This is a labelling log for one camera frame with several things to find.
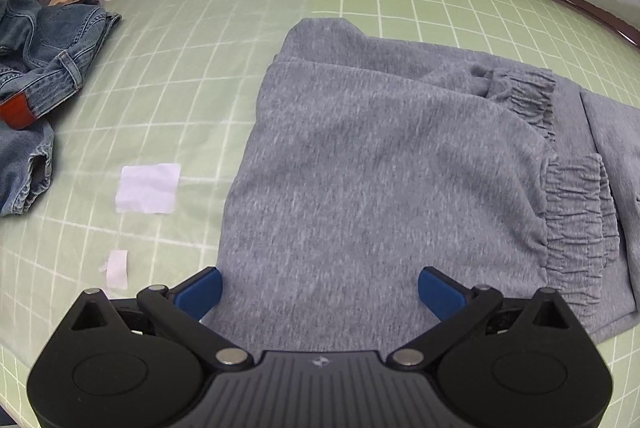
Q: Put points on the grey sweatpants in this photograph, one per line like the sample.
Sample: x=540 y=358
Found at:
x=375 y=158

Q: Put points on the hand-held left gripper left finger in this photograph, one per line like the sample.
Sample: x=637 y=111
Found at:
x=200 y=294

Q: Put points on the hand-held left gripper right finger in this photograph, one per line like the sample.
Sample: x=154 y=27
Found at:
x=440 y=294

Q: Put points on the blue denim jeans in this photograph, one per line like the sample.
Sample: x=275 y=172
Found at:
x=45 y=43

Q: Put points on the small white paper scrap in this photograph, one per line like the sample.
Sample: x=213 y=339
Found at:
x=117 y=269

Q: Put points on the white square paper piece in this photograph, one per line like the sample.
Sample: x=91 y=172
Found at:
x=149 y=188

